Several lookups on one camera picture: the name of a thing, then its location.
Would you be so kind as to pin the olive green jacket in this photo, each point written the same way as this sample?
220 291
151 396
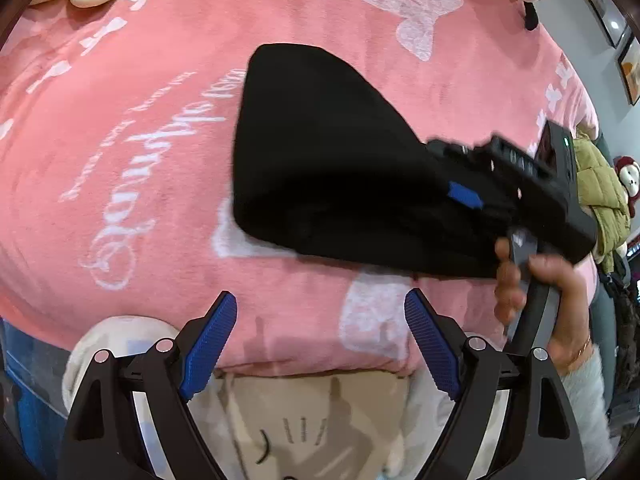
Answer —
600 195

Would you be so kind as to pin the framed picture with orange print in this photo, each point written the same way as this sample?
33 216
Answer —
629 70

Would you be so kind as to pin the person's right hand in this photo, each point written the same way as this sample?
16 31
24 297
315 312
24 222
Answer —
570 310

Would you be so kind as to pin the black pants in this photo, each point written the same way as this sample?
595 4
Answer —
325 160

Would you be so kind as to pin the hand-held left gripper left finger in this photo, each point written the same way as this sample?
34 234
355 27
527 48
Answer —
207 345

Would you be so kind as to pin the blue denim fabric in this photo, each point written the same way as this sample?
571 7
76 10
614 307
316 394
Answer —
30 370

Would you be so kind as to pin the person's right forearm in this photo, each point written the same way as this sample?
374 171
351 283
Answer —
590 400

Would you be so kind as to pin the pink bow-print blanket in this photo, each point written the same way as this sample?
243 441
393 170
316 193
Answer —
150 110

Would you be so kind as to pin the dark framed picture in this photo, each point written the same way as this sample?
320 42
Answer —
602 0

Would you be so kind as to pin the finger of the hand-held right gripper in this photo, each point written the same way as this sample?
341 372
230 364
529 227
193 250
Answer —
465 196
460 149

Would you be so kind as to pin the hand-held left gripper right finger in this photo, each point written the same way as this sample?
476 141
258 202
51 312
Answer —
432 345

